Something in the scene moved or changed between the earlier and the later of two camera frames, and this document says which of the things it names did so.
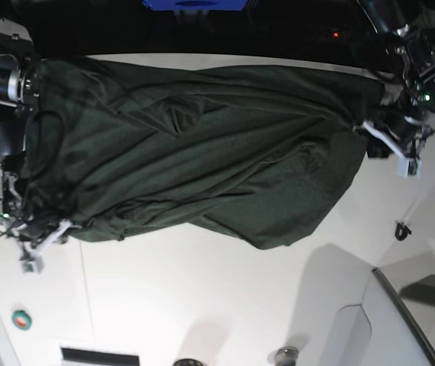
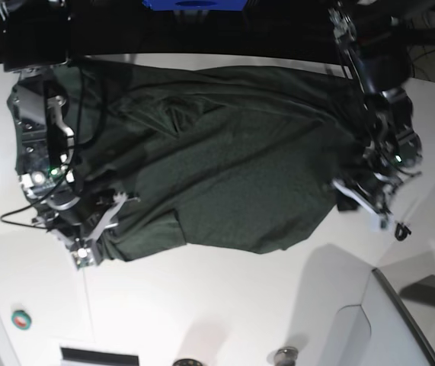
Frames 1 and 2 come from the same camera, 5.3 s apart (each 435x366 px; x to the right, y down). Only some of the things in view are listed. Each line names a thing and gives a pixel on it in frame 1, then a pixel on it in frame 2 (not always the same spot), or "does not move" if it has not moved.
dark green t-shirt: [263, 155] does not move
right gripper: [404, 136] -> [372, 185]
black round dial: [188, 362] does not move
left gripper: [41, 232] -> [78, 214]
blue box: [196, 4] does not move
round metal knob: [286, 356] does not move
